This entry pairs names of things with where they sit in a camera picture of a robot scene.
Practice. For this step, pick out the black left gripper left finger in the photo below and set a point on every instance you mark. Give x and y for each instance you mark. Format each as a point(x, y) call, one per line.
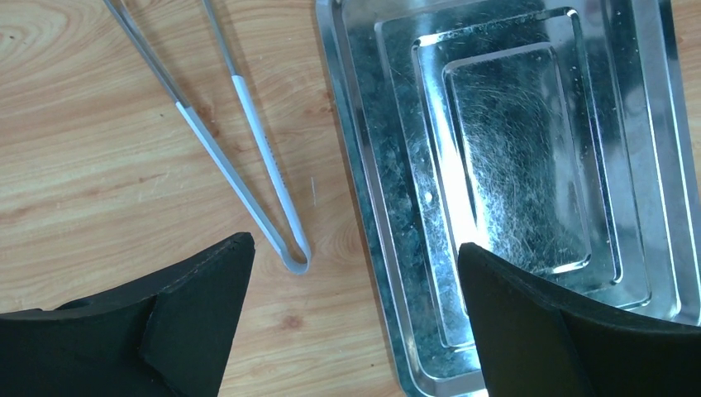
point(168, 333)

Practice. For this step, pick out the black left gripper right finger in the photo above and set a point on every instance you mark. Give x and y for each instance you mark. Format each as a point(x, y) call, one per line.
point(536, 338)

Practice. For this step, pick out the metal tray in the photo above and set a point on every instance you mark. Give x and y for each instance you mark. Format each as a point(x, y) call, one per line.
point(551, 133)

